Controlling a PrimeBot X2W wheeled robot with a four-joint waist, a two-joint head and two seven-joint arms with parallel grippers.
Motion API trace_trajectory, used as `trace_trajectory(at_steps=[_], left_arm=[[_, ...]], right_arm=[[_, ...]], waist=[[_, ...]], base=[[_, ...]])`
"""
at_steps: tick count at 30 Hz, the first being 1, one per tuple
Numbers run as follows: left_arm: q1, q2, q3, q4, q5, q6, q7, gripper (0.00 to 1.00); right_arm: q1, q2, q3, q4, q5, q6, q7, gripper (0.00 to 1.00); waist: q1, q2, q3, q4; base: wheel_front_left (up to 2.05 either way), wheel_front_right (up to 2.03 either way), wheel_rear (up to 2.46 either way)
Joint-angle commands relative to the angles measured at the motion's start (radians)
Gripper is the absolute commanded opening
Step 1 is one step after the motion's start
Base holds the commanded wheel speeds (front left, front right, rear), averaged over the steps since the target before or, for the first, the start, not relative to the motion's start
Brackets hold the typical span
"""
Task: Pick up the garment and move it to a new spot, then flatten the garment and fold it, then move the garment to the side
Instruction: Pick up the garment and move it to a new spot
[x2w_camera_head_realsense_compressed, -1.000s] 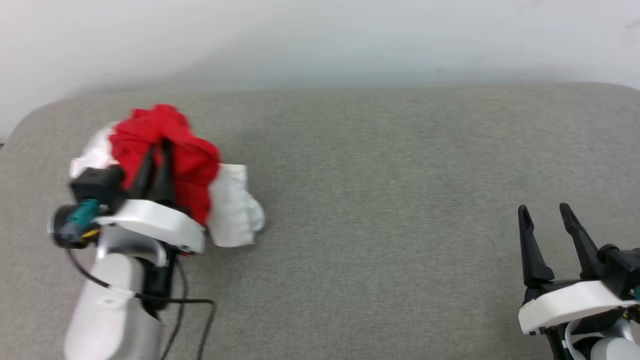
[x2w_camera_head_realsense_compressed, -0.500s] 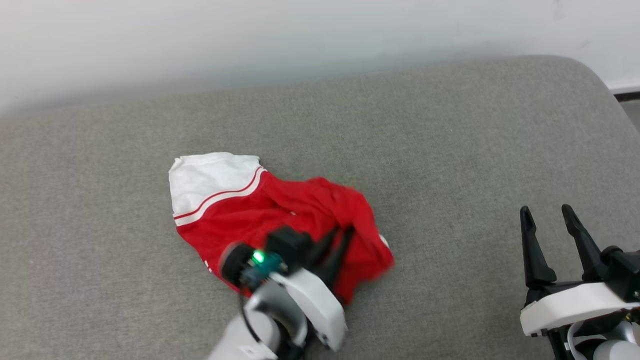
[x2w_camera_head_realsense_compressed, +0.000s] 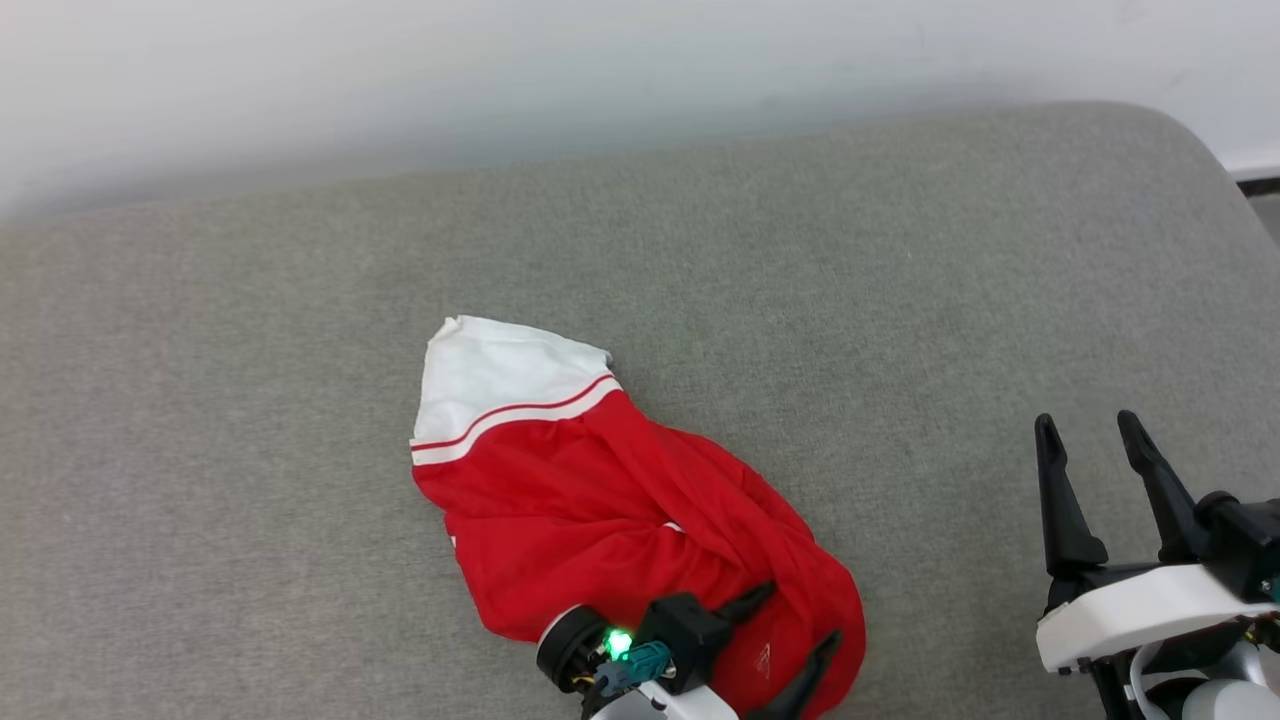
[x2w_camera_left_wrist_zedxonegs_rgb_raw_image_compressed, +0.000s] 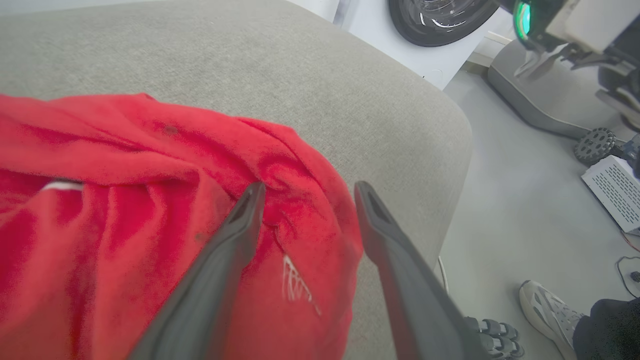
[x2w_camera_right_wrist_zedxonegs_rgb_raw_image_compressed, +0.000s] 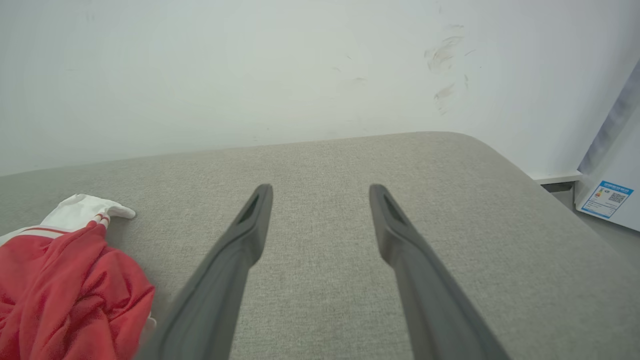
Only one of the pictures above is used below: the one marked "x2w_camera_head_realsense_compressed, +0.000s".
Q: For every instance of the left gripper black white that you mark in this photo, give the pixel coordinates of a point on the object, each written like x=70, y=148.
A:
x=692, y=632

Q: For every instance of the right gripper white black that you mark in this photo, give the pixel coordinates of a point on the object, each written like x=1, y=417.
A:
x=1130, y=610

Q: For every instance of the red white basketball jersey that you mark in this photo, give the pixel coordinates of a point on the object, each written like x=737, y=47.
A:
x=560, y=500

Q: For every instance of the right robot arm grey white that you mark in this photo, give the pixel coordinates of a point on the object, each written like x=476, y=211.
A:
x=1215, y=695

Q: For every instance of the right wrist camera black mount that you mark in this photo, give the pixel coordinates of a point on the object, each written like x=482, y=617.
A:
x=1245, y=540

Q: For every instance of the left wrist camera black round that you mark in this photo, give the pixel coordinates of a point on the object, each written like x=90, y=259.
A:
x=568, y=648

